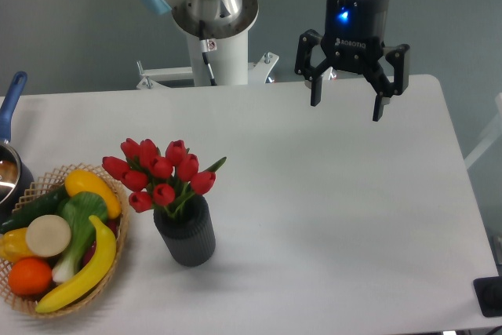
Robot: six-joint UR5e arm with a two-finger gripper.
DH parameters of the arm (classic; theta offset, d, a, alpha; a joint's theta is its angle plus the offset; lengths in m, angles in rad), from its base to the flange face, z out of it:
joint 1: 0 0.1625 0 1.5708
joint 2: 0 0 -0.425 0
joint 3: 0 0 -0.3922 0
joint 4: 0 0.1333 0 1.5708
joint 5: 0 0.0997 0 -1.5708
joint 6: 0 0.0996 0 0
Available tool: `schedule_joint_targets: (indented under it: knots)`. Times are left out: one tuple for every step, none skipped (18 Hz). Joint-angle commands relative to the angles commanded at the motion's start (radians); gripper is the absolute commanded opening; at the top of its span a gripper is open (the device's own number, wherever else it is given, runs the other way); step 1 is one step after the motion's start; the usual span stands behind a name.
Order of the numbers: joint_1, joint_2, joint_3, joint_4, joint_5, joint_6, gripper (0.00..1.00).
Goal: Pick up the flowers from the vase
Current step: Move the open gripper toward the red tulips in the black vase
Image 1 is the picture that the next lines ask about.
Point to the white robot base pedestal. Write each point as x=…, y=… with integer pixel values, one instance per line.
x=214, y=62

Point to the dark grey ribbed vase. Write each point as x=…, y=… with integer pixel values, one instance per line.
x=192, y=242

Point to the green bok choy toy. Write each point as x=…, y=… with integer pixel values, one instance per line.
x=76, y=212

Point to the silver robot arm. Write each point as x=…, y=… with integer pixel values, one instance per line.
x=207, y=19

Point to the red tulip bouquet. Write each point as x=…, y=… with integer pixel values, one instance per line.
x=163, y=181

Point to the orange plastic orange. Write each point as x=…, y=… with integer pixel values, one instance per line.
x=30, y=276

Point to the beige round radish slice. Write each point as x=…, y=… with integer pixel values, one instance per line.
x=48, y=235

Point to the yellow squash toy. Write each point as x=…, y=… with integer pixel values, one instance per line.
x=81, y=180

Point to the blue handled saucepan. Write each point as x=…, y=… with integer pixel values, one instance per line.
x=16, y=178

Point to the yellow plastic banana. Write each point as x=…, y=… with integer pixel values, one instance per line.
x=86, y=279

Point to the woven wicker basket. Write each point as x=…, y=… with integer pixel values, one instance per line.
x=45, y=184

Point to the black device at edge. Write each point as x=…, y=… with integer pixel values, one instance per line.
x=488, y=293

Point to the green cucumber toy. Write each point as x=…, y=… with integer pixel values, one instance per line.
x=46, y=204

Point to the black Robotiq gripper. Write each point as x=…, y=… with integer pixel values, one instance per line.
x=353, y=42

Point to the yellow bell pepper toy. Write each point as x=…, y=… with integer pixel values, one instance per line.
x=14, y=246

